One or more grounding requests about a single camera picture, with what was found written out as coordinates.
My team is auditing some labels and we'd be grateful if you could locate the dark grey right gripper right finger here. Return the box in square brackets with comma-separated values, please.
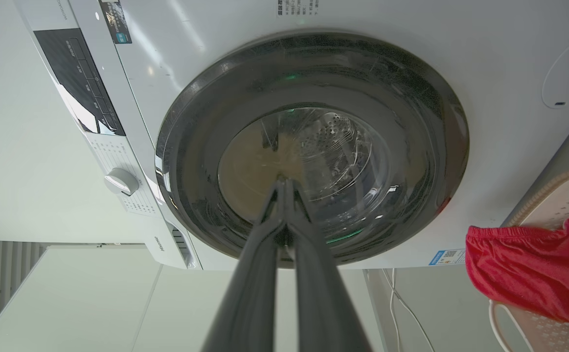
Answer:
[285, 179, 372, 352]

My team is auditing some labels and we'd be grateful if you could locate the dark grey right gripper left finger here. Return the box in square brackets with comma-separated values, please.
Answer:
[201, 177, 286, 352]

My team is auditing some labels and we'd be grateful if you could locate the pink plastic laundry basket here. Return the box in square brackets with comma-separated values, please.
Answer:
[489, 167, 569, 352]

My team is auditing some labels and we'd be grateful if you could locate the round dark washing machine door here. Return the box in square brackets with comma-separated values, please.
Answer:
[155, 32, 470, 268]

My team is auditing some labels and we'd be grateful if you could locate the silver washing machine dial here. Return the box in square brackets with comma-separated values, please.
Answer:
[104, 168, 139, 197]

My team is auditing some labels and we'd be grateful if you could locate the red garment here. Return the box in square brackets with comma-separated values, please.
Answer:
[465, 217, 569, 330]

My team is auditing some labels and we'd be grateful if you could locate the white front-load washing machine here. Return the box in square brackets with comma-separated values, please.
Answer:
[14, 0, 569, 271]

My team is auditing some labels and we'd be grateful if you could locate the white power cable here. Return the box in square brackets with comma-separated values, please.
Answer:
[381, 268, 435, 352]

